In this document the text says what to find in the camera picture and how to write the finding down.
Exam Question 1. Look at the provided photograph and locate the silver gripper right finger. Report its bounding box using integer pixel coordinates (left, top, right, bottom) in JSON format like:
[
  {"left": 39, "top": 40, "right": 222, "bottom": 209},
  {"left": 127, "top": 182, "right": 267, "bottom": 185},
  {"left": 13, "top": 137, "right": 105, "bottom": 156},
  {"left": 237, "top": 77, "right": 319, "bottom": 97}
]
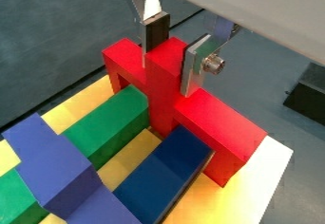
[{"left": 180, "top": 14, "right": 238, "bottom": 97}]

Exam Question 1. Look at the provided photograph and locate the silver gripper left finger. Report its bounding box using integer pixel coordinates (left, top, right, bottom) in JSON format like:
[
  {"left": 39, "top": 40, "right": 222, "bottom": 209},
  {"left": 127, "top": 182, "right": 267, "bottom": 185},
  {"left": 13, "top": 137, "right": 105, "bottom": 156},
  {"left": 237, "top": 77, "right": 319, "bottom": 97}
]
[{"left": 127, "top": 0, "right": 171, "bottom": 68}]

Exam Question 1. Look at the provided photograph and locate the red three-legged block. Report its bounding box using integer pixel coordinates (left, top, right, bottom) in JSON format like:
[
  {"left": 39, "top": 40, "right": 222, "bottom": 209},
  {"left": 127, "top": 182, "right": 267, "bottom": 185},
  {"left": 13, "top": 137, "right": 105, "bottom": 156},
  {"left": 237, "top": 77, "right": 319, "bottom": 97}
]
[{"left": 101, "top": 37, "right": 266, "bottom": 186}]

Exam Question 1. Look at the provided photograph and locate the yellow base board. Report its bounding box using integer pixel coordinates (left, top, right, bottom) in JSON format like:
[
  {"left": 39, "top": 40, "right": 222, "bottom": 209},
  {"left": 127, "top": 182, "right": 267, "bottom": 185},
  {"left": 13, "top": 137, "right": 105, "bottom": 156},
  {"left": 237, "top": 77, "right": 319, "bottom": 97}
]
[{"left": 0, "top": 77, "right": 293, "bottom": 224}]

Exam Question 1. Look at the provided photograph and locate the black block holder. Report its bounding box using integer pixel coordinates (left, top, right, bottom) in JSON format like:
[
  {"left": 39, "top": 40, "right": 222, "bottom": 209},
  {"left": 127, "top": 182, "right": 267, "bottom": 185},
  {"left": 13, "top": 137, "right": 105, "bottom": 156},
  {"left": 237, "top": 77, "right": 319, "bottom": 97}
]
[{"left": 283, "top": 63, "right": 325, "bottom": 125}]

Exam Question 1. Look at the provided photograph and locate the green long block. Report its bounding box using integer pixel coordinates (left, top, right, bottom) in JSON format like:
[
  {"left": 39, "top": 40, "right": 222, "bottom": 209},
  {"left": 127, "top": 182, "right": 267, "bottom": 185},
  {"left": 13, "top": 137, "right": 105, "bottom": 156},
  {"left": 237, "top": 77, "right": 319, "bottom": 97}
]
[{"left": 0, "top": 84, "right": 151, "bottom": 224}]

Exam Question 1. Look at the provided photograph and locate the blue long block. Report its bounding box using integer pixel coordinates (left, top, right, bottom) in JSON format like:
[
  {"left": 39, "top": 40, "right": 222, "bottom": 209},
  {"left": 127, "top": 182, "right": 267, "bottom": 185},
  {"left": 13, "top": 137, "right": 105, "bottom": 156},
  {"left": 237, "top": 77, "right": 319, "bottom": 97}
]
[{"left": 112, "top": 125, "right": 212, "bottom": 224}]

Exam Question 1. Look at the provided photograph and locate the purple cross block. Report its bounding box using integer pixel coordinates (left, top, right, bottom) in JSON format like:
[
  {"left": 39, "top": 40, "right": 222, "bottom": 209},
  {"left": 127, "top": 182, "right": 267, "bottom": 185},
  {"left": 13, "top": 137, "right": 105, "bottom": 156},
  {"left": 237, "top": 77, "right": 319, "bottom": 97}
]
[{"left": 2, "top": 114, "right": 140, "bottom": 224}]

